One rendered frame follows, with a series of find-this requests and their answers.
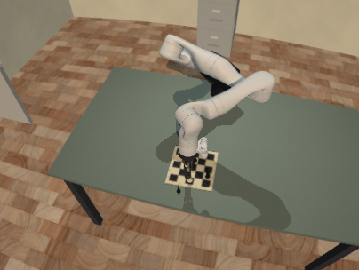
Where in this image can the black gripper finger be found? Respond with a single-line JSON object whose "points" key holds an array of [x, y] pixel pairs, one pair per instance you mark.
{"points": [[187, 170]]}

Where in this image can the chessboard with chess pieces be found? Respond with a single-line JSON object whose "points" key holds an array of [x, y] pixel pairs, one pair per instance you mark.
{"points": [[176, 172]]}

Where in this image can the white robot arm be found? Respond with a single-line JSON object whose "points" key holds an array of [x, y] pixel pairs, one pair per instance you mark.
{"points": [[257, 87]]}

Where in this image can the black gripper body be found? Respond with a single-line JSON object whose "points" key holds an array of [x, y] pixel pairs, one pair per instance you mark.
{"points": [[187, 159]]}

